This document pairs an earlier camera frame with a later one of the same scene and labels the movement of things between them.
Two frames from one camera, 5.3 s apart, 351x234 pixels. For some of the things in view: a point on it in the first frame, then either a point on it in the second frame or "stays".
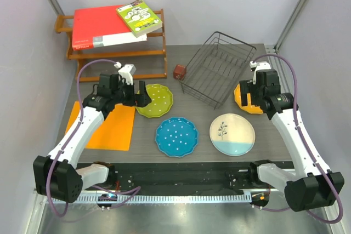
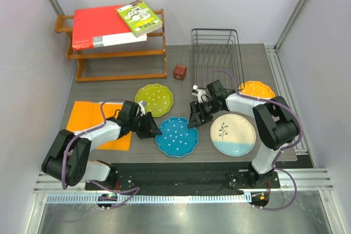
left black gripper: x=140 y=100 -> x=150 y=129
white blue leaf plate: x=232 y=134 stays
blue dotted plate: x=176 y=136 stays
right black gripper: x=247 y=86 -> x=196 y=119
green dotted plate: x=162 y=101 stays
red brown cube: x=179 y=72 stays
